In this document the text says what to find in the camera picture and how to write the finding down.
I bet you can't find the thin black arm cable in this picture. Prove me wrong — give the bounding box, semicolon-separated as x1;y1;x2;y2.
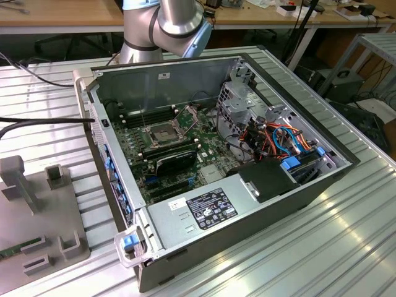
0;51;77;88

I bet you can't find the black plastic drive cover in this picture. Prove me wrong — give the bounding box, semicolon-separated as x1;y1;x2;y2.
225;160;301;205

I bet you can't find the metal socket cover frame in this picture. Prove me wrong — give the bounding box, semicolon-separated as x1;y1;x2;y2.
176;105;200;139

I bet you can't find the silver power supply box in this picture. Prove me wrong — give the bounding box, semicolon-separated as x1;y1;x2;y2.
147;173;267;252

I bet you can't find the wooden desk with clutter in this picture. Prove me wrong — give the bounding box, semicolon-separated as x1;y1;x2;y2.
212;0;396;71

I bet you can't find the black glossy card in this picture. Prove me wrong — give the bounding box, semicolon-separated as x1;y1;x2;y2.
155;148;198;178

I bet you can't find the black equipment box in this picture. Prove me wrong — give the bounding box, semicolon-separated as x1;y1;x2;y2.
311;68;365;105

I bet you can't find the black expansion slot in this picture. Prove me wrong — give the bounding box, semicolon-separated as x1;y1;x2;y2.
145;180;189;192
151;187;194;202

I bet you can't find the black RAM slot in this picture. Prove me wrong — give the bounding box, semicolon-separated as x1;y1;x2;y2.
140;138;196;153
122;111;179;126
142;141;197;156
120;108;179;122
144;144;199;159
119;104;178;118
123;114;180;129
145;148;199;161

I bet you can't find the blue data wire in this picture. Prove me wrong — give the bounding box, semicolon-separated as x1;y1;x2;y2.
272;124;304;157

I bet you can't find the silver metal disk bay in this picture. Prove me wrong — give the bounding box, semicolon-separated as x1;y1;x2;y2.
215;80;259;139

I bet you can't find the green RAM stick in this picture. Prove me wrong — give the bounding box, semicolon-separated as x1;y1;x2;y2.
0;236;43;259

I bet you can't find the brown cardboard box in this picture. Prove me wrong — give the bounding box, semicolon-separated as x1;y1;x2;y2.
335;2;394;22

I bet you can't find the open grey PC case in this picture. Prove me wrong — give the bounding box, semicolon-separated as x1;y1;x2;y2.
72;51;363;294

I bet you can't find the long wooden desk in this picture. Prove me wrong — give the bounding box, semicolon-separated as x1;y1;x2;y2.
0;0;126;35

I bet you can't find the silver chipset heatsink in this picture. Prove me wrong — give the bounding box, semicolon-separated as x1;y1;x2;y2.
200;168;226;184

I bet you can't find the clear latch with blue button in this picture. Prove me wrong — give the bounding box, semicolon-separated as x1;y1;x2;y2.
113;223;157;270

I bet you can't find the metal slatted shelf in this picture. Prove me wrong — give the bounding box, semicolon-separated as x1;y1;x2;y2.
317;32;396;100

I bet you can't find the orange wire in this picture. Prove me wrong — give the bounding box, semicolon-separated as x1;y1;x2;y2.
243;121;312;155

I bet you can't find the grey parts rack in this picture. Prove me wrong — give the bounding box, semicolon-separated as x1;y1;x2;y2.
0;154;91;278

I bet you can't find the thick black power cable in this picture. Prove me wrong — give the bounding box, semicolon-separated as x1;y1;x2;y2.
0;116;96;140

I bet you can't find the green motherboard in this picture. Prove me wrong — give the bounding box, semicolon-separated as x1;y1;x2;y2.
103;100;233;207

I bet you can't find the CPU socket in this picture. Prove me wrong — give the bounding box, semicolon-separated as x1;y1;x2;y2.
141;123;188;148

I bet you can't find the white flat box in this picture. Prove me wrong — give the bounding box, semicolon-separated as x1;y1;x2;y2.
276;3;318;18

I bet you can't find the hard disk in blue carrier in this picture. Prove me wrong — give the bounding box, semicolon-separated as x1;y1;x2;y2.
280;148;330;188

